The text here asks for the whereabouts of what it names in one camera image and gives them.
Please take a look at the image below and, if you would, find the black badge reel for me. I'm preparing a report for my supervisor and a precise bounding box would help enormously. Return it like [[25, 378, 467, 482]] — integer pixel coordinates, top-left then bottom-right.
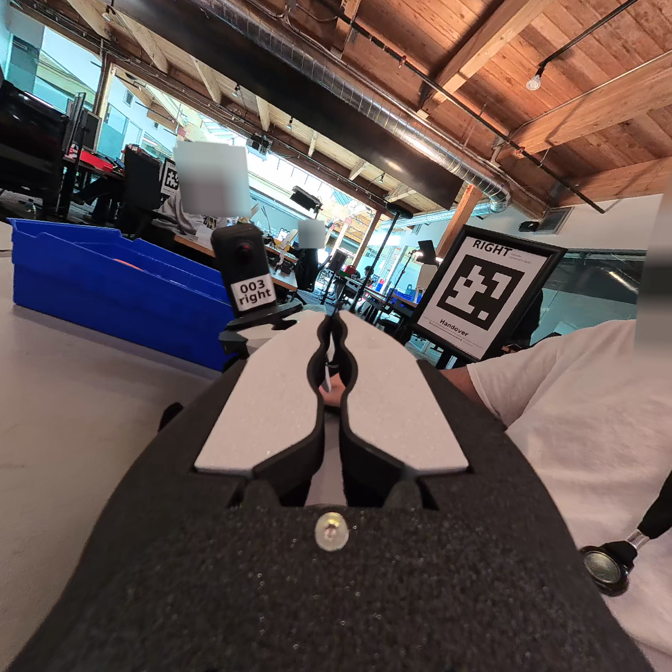
[[580, 526, 652, 597]]

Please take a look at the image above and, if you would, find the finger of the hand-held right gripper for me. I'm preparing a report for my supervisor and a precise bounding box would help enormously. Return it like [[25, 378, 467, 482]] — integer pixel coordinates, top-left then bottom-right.
[[278, 310, 322, 337]]

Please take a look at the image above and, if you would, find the black office chair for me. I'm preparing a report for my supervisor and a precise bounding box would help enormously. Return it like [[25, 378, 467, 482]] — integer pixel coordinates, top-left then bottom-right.
[[294, 247, 321, 292], [118, 146, 161, 232]]

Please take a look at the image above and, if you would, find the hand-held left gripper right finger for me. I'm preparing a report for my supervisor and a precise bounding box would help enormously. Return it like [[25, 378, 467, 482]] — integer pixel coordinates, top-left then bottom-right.
[[337, 310, 470, 475]]

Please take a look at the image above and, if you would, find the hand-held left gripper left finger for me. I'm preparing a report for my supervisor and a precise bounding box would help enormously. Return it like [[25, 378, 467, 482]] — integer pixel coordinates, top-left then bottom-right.
[[193, 311, 326, 473]]

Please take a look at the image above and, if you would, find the small fiducial sign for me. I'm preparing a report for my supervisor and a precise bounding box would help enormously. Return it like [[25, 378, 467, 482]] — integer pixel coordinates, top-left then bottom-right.
[[159, 157, 182, 199]]

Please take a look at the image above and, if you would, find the black white fiducial sign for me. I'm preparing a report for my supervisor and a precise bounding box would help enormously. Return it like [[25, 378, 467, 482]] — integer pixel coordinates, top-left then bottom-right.
[[411, 226, 568, 371]]

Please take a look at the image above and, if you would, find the blue plastic bin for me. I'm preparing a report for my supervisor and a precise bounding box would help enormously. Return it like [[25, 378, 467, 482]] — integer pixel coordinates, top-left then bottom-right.
[[8, 218, 235, 372]]

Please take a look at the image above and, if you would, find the wooden work table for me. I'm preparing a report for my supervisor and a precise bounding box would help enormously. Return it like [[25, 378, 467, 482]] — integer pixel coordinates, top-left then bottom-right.
[[173, 233, 300, 289]]

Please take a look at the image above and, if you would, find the wooden support post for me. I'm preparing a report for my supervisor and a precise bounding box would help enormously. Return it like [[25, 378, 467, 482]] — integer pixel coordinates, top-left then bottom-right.
[[436, 184, 484, 258]]

